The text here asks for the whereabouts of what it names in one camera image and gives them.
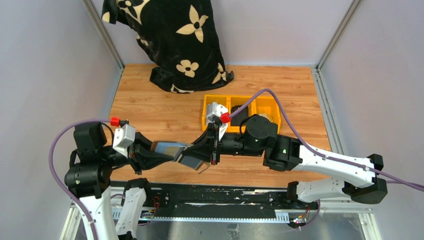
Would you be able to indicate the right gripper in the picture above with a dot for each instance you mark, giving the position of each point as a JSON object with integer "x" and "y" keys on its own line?
{"x": 202, "y": 148}

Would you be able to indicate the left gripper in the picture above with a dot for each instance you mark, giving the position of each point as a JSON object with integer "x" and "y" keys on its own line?
{"x": 146, "y": 157}

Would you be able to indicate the brown leather card holder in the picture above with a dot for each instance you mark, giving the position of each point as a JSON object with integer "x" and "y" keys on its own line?
{"x": 160, "y": 146}

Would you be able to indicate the dark grey card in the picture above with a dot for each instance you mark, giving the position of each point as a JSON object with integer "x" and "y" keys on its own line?
{"x": 191, "y": 162}

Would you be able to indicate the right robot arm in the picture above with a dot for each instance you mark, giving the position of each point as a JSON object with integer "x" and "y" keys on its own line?
{"x": 352, "y": 177}

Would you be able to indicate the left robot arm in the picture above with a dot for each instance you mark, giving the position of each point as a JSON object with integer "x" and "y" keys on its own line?
{"x": 89, "y": 180}

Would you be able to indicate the black cards in bin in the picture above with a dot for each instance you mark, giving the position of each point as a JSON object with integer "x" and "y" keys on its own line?
{"x": 242, "y": 115}

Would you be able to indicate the right yellow bin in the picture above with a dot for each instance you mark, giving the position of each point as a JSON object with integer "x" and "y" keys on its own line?
{"x": 266, "y": 106}

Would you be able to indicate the black floral blanket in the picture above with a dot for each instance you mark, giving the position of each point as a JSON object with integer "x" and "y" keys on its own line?
{"x": 179, "y": 36}

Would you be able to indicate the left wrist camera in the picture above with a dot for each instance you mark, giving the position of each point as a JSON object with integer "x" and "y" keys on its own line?
{"x": 124, "y": 137}

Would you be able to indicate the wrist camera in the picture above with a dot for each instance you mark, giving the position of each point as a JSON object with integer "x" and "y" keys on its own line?
{"x": 124, "y": 137}
{"x": 217, "y": 117}

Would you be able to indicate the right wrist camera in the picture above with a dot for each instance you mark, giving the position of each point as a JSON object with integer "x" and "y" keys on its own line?
{"x": 217, "y": 117}

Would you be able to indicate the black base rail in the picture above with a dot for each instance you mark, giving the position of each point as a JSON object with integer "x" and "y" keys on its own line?
{"x": 215, "y": 203}

